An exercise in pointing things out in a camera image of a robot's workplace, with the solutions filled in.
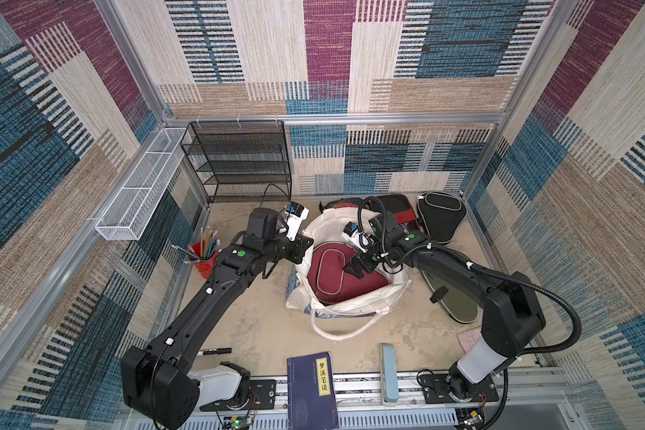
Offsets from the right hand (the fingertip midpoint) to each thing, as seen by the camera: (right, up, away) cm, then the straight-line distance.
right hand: (359, 260), depth 87 cm
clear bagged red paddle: (-4, +21, +30) cm, 36 cm away
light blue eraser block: (+6, -31, -18) cm, 36 cm away
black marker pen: (-43, -26, -7) cm, 50 cm away
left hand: (-14, +7, -11) cm, 19 cm away
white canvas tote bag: (-8, -15, -12) cm, 21 cm away
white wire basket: (-62, +15, -15) cm, 65 cm away
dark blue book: (-15, -34, -13) cm, 39 cm away
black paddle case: (+37, +15, +25) cm, 47 cm away
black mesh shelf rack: (-45, +37, +22) cm, 62 cm away
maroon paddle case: (-10, -6, -1) cm, 12 cm away
